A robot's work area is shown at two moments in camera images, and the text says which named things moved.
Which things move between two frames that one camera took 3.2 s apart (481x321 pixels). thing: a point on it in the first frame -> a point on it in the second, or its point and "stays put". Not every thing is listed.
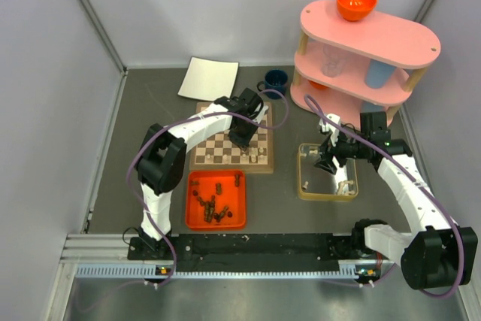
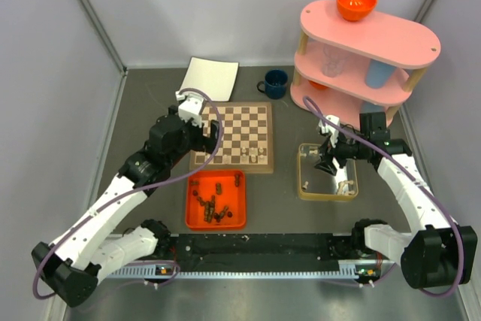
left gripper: (242, 142) -> (206, 143)
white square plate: (209, 80) stays put
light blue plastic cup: (379, 74) stays put
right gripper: (327, 155) stays put
